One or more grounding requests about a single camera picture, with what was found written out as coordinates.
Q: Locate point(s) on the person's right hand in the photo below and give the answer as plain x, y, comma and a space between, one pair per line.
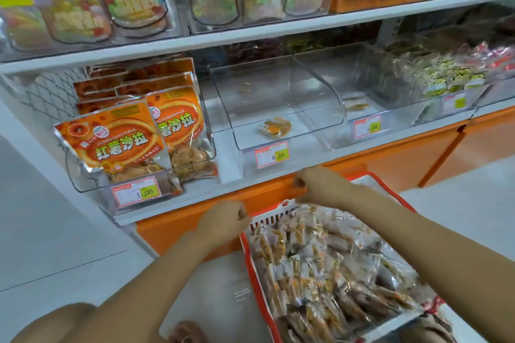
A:
326, 187

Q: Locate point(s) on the person's left hand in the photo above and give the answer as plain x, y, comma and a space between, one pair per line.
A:
221, 224

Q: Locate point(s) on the white red-rimmed shopping basket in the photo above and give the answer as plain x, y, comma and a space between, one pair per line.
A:
273, 218

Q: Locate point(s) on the pile of small brown snacks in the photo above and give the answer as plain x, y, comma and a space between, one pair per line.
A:
322, 274

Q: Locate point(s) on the stack of orange packets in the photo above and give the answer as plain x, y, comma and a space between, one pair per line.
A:
113, 138

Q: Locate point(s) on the white snack shelf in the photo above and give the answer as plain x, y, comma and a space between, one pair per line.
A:
241, 33

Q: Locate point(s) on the person's right forearm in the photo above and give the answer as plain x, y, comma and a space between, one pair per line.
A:
451, 274

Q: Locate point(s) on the person's left forearm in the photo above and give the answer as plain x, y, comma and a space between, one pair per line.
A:
145, 306

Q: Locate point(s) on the small orange wrapped snack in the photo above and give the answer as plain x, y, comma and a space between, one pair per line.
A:
276, 127

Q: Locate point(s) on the orange shelf base panel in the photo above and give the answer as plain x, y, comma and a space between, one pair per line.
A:
402, 162

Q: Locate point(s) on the small yellow wrapped snack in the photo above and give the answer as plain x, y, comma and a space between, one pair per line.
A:
356, 105

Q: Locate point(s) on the yellow hamster snack packets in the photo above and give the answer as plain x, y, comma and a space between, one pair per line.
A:
434, 73

